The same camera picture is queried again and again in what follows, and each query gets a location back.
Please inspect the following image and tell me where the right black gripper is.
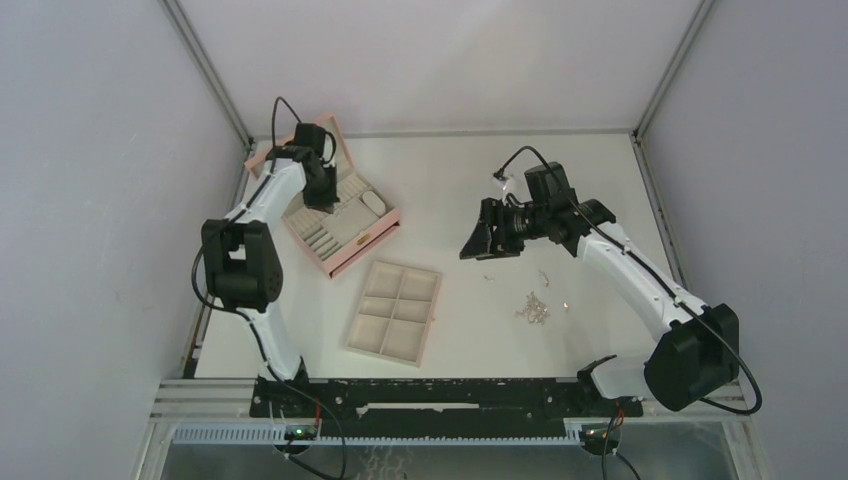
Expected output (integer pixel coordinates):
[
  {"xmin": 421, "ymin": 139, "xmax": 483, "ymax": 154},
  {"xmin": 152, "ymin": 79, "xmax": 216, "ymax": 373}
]
[{"xmin": 459, "ymin": 198, "xmax": 550, "ymax": 261}]

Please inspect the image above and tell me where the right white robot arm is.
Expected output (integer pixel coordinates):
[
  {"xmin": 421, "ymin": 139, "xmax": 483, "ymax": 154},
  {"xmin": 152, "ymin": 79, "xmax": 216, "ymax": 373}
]
[{"xmin": 459, "ymin": 162, "xmax": 742, "ymax": 416}]

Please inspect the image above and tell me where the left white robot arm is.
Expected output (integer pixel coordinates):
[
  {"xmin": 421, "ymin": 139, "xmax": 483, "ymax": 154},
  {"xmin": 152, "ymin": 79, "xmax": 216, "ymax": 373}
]
[{"xmin": 193, "ymin": 123, "xmax": 339, "ymax": 417}]

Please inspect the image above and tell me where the pink jewelry box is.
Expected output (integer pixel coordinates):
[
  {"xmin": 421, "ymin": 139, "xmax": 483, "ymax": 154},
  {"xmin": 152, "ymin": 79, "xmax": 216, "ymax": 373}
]
[{"xmin": 243, "ymin": 111, "xmax": 404, "ymax": 281}]

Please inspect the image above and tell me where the beige six-compartment tray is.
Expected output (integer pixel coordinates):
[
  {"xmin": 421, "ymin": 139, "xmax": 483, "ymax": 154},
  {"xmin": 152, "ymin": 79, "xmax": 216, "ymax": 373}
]
[{"xmin": 345, "ymin": 261, "xmax": 442, "ymax": 368}]

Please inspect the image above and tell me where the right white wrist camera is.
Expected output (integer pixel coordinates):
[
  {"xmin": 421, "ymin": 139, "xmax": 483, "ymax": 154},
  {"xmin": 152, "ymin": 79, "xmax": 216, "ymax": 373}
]
[{"xmin": 493, "ymin": 171, "xmax": 516, "ymax": 196}]

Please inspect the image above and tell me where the silver chain pile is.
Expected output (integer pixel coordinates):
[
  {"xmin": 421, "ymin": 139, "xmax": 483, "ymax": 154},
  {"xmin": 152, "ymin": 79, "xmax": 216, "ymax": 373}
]
[{"xmin": 514, "ymin": 291, "xmax": 552, "ymax": 326}]

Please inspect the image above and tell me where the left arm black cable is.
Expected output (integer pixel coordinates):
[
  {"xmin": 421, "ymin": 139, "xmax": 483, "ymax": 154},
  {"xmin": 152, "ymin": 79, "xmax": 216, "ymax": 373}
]
[{"xmin": 190, "ymin": 95, "xmax": 339, "ymax": 399}]

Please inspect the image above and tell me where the black mounting base plate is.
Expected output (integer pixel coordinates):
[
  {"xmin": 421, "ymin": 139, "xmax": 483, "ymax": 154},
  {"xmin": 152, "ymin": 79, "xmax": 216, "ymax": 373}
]
[{"xmin": 249, "ymin": 378, "xmax": 644, "ymax": 440}]

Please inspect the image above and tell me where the white slotted cable duct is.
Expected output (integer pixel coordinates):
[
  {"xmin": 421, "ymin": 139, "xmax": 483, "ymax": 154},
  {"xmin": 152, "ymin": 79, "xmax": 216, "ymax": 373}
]
[{"xmin": 170, "ymin": 423, "xmax": 598, "ymax": 446}]

